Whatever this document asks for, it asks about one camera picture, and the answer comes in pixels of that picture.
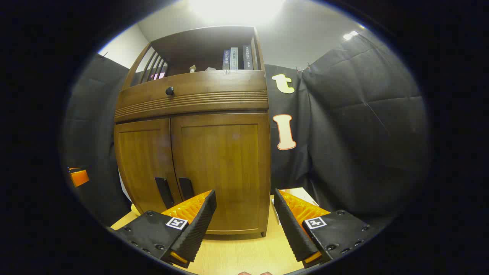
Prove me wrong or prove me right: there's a wooden cabinet drawer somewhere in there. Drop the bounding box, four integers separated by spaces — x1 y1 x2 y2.
115 70 269 123

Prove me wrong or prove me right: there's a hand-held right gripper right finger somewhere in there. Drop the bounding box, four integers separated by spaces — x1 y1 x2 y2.
273 188 377 269

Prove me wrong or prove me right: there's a black door handle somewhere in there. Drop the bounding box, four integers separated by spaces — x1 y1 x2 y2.
179 177 195 201
155 177 175 209

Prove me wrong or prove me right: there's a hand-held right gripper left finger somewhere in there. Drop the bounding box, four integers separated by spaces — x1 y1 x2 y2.
109 190 217 269

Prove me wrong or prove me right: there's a wooden double-door shoe cabinet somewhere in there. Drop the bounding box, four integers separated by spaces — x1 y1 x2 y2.
113 26 272 239

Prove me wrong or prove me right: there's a large ceiling light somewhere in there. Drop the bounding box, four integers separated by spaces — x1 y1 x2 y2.
187 0 287 23

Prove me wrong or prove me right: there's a wooden shoe cabinet door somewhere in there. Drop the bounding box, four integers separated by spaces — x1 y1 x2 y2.
171 113 272 235
114 118 183 214

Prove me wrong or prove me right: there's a black backdrop cloth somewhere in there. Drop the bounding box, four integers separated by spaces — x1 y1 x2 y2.
63 29 430 226

